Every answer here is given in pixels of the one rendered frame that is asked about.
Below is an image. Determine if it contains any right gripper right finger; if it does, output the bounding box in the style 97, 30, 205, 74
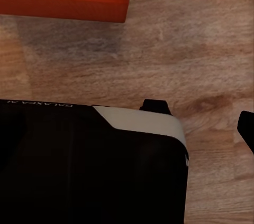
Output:
237, 111, 254, 153

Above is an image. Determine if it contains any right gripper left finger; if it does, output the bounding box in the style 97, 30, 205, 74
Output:
0, 111, 28, 174

